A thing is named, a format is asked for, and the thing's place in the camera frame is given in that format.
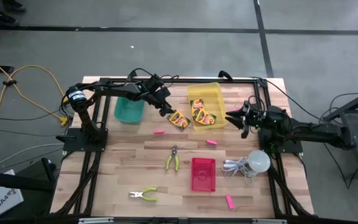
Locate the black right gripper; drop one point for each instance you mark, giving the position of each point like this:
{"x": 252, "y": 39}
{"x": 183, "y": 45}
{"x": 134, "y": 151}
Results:
{"x": 256, "y": 118}

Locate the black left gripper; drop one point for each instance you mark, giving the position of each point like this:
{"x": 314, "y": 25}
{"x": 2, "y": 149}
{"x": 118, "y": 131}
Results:
{"x": 155, "y": 88}

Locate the pink eraser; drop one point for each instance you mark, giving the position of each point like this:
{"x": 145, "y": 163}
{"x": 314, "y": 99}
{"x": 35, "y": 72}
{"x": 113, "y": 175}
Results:
{"x": 211, "y": 142}
{"x": 159, "y": 131}
{"x": 236, "y": 109}
{"x": 229, "y": 201}

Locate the Crayola crayon box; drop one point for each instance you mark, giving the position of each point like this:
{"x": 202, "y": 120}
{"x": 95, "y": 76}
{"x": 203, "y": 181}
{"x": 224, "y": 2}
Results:
{"x": 206, "y": 117}
{"x": 197, "y": 105}
{"x": 179, "y": 120}

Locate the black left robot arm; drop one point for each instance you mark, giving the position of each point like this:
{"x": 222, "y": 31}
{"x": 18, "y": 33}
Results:
{"x": 87, "y": 124}

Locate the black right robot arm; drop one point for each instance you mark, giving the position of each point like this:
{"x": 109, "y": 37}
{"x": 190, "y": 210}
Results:
{"x": 315, "y": 130}

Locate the yellow translucent plastic bin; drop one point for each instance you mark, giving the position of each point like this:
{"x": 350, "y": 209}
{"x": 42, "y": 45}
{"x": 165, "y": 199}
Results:
{"x": 211, "y": 93}

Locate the teal plastic bin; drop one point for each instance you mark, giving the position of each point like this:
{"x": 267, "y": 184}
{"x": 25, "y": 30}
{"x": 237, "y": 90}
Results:
{"x": 129, "y": 110}

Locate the white light bulb lamp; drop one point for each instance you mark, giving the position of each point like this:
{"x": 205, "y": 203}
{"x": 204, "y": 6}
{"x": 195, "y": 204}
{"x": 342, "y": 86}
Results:
{"x": 259, "y": 161}

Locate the red slotted plastic basket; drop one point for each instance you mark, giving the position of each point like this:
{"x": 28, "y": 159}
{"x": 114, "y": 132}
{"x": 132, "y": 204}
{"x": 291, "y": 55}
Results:
{"x": 203, "y": 174}

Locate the black metal stand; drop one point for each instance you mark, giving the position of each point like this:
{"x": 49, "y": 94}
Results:
{"x": 356, "y": 124}

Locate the black equipment stand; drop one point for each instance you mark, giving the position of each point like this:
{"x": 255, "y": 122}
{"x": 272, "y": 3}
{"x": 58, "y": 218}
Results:
{"x": 14, "y": 182}

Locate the black aluminium table frame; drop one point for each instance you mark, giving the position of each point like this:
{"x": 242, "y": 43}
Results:
{"x": 197, "y": 80}

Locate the black frame clamp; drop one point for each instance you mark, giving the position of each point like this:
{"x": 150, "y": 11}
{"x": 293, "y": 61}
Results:
{"x": 131, "y": 74}
{"x": 225, "y": 74}

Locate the silver aluminium bracket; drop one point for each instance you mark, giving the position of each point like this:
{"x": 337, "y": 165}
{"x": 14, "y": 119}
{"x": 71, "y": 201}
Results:
{"x": 95, "y": 220}
{"x": 269, "y": 221}

